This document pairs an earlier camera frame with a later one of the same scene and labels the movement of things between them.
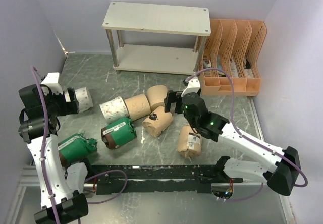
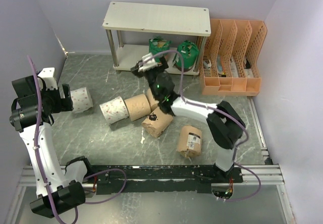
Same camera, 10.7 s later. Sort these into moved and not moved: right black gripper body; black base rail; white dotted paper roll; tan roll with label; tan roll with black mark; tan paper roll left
Moved: right black gripper body
Not moved: tan roll with black mark; white dotted paper roll; tan roll with label; black base rail; tan paper roll left
